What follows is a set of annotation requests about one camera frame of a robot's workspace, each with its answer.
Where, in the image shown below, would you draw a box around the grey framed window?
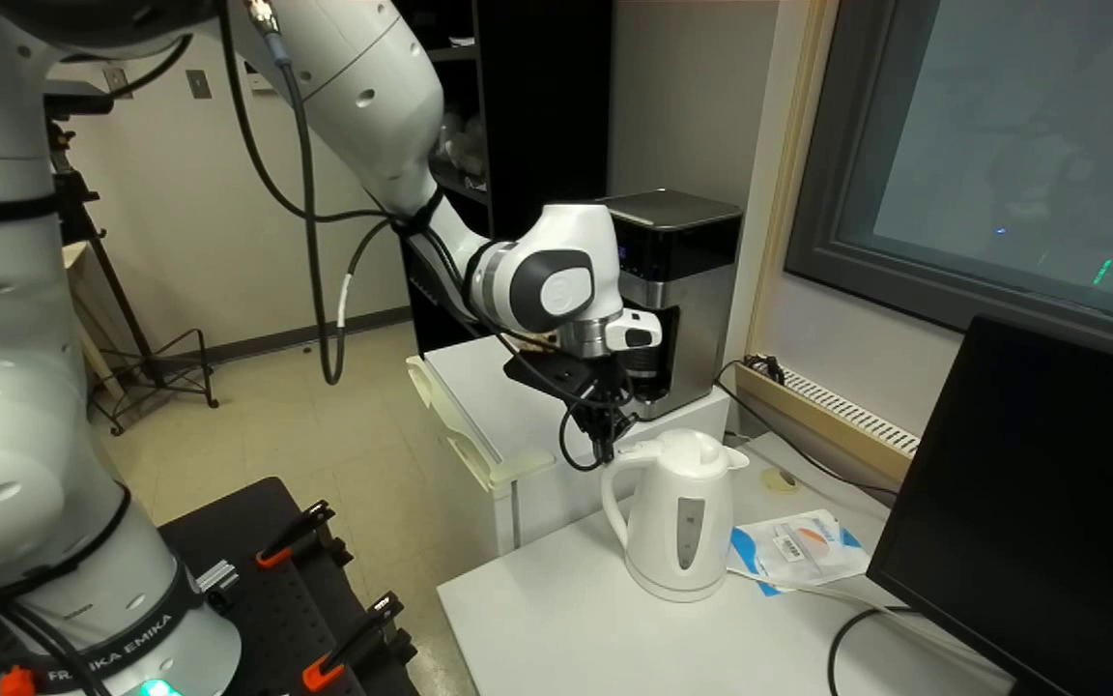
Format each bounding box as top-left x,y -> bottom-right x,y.
781,0 -> 1113,376

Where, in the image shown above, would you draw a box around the black camera tripod stand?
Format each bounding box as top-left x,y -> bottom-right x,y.
42,76 -> 224,435

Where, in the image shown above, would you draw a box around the tall black shelf cabinet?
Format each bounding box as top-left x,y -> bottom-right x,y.
391,0 -> 616,359

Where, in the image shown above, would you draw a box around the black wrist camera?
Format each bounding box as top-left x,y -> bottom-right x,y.
503,350 -> 589,398

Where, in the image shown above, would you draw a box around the white baseboard heater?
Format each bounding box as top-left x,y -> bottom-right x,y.
731,354 -> 922,504

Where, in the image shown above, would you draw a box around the white electric kettle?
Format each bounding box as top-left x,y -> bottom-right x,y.
598,430 -> 752,605

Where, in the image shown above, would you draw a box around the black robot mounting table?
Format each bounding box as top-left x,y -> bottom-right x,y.
0,473 -> 422,696

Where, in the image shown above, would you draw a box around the black computer monitor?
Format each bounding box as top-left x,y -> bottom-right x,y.
866,314 -> 1113,696

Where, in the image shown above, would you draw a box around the black silver coffee maker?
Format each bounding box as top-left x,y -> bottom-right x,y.
604,185 -> 749,425

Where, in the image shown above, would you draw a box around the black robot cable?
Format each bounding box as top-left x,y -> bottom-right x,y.
216,0 -> 616,474

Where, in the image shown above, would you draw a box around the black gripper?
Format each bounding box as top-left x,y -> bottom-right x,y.
498,344 -> 647,466

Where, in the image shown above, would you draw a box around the black monitor cable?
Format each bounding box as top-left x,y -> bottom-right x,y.
821,600 -> 913,696

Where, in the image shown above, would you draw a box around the blue white plastic packet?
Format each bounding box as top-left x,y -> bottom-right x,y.
722,507 -> 872,600

